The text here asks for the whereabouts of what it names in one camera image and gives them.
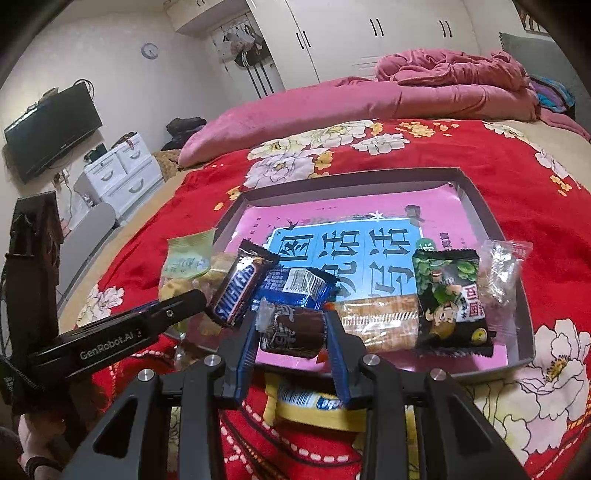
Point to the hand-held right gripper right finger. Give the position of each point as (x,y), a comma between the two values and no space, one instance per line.
(339,374)

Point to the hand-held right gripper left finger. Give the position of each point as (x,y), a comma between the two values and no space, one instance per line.
(244,364)

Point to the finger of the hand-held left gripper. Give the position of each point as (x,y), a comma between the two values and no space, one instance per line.
(178,309)

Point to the yellow snack packet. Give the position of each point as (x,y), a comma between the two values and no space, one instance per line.
(314,415)

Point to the pale green snack packet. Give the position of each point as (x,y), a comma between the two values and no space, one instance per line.
(189,258)

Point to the dark brown candy clear wrapper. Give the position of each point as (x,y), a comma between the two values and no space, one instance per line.
(291,332)

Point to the brown chocolate bar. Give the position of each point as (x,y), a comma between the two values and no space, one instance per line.
(235,290)

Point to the orange-ended cracker packet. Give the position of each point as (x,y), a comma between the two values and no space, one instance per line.
(378,323)

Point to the blue snack packet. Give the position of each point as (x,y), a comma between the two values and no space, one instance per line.
(295,284)

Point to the black and green snack packet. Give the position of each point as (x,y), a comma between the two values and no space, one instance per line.
(443,295)

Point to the round pastry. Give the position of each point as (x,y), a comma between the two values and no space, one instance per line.
(496,272)

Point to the dark grey shallow box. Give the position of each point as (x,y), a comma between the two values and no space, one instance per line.
(485,207)

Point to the person's left hand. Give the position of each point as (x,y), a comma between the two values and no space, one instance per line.
(44,436)

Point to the white drawer cabinet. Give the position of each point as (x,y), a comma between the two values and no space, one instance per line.
(124,177)

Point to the small dark container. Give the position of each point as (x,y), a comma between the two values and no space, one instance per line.
(95,153)

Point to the brown plush cushion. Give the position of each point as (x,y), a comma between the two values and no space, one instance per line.
(166,161)

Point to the pink book with blue label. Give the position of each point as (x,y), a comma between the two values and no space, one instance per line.
(369,207)

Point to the dark bag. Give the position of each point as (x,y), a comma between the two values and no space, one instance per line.
(184,129)

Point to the pink quilt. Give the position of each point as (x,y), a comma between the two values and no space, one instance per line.
(323,106)

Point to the hanging bags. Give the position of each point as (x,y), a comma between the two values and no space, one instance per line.
(240,41)

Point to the red floral blanket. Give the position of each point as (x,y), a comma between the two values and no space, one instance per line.
(531,152)

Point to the white wardrobe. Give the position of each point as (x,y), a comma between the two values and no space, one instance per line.
(360,41)

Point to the colourful cloth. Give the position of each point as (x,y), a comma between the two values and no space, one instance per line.
(554,94)

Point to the grey pillow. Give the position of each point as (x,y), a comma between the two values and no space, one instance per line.
(535,55)

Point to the black wall television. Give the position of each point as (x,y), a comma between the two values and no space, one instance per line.
(53,131)

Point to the round wall clock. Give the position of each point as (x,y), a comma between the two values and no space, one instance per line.
(149,50)

